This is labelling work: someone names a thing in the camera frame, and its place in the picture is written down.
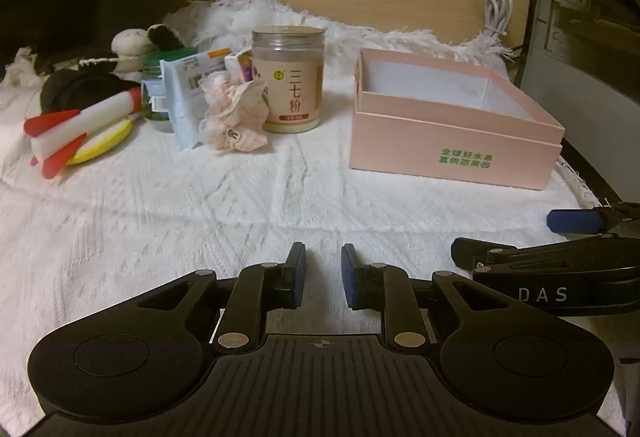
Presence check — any pink cardboard box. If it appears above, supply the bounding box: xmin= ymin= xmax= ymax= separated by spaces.
xmin=349 ymin=48 xmax=566 ymax=190

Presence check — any white blue wipes packet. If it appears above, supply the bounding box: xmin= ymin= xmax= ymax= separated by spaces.
xmin=160 ymin=49 xmax=232 ymax=152

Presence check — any white knit blanket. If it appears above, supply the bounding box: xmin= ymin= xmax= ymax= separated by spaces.
xmin=0 ymin=44 xmax=631 ymax=437

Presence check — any black and white plush toy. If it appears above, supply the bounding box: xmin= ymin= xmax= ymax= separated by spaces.
xmin=75 ymin=22 xmax=190 ymax=74

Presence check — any green lid glass jar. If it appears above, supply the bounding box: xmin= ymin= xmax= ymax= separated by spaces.
xmin=140 ymin=48 xmax=197 ymax=134

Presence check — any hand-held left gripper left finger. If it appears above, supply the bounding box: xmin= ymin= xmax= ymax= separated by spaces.
xmin=135 ymin=242 xmax=307 ymax=351

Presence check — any grey computer case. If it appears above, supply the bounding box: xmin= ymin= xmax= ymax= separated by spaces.
xmin=519 ymin=0 xmax=640 ymax=223

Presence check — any small colourful packet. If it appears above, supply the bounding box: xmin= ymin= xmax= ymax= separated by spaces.
xmin=224 ymin=48 xmax=257 ymax=84

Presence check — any white fluffy blanket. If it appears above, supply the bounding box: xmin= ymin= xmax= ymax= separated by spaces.
xmin=164 ymin=0 xmax=517 ymax=70

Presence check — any red white rocket plush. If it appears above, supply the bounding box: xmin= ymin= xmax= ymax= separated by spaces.
xmin=24 ymin=86 xmax=145 ymax=180

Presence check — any black round plush toy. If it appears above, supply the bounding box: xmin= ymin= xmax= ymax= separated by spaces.
xmin=40 ymin=67 xmax=142 ymax=116

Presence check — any clear jar of beige powder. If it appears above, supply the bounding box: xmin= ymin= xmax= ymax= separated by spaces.
xmin=251 ymin=25 xmax=327 ymax=134

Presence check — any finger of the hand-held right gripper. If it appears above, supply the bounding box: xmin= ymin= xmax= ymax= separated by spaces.
xmin=451 ymin=236 xmax=640 ymax=274
xmin=546 ymin=202 xmax=640 ymax=238

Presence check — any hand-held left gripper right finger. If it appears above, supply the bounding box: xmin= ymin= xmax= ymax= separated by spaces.
xmin=340 ymin=243 xmax=507 ymax=351

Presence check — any pink floral scrunchie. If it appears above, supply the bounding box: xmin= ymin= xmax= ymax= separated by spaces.
xmin=198 ymin=71 xmax=271 ymax=152

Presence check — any yellow plush toy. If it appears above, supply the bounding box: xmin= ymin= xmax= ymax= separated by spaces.
xmin=65 ymin=113 xmax=141 ymax=166

